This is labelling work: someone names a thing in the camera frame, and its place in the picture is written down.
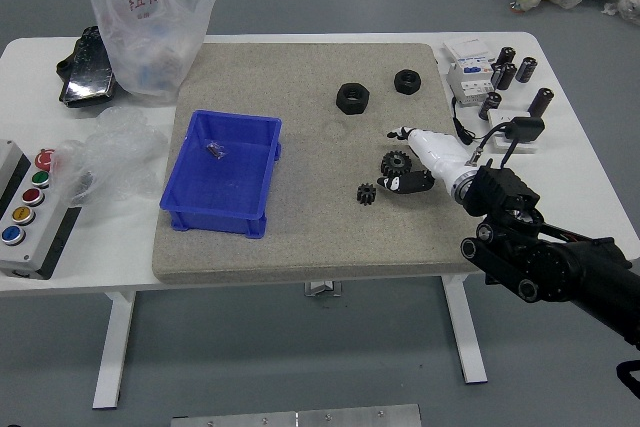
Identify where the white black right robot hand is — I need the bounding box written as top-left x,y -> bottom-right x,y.
375,125 -> 472,196

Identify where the big black gear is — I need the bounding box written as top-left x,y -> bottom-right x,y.
380,150 -> 414,178

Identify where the small black gear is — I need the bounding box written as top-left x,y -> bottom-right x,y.
356,182 -> 378,207

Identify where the small black nut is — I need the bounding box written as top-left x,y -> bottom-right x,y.
393,68 -> 423,94

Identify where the big black nut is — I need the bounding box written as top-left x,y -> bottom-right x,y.
335,81 -> 371,115

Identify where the blue plastic box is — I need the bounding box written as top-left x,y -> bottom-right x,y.
158,109 -> 284,241

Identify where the grey button control box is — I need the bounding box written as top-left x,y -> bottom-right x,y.
0,139 -> 84,281

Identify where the white circuit breaker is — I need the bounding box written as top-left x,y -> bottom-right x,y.
445,60 -> 496,108

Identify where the white power socket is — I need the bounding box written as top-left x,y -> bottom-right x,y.
487,109 -> 540,154

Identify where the black plug adapter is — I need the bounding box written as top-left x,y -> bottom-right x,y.
507,116 -> 546,144

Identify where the white carton blue print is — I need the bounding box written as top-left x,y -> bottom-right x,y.
443,36 -> 494,66

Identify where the grey-brown mat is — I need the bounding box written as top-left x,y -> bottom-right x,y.
151,42 -> 481,284

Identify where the white table leg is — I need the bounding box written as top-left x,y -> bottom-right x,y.
92,290 -> 137,411
440,274 -> 489,386

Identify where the large metal floor plate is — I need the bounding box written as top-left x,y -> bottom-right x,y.
170,403 -> 422,427

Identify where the white plastic bag red print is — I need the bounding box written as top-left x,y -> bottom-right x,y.
89,0 -> 232,107

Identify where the clear bubble wrap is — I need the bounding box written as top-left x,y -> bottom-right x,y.
52,106 -> 169,208

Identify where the black plastic tray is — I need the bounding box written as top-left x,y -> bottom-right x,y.
55,25 -> 117,108

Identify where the black adapter cord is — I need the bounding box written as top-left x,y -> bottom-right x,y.
451,95 -> 501,146

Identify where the metal bracket under table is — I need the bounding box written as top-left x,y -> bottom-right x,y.
303,279 -> 344,298

